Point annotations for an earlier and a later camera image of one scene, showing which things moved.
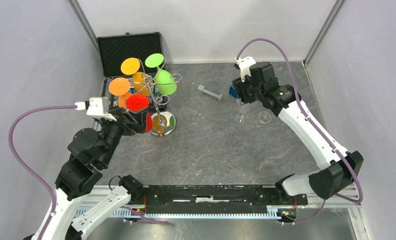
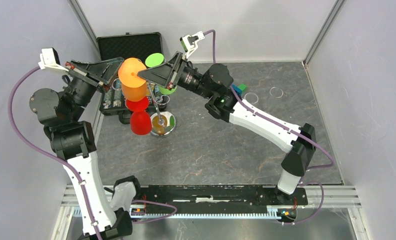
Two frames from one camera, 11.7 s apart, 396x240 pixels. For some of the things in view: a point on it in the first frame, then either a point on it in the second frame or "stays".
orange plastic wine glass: (119, 86) → (134, 88)
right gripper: (240, 87) → (165, 74)
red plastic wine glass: (137, 102) stays
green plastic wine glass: (164, 81) stays
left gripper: (138, 120) → (103, 70)
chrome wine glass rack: (162, 124) stays
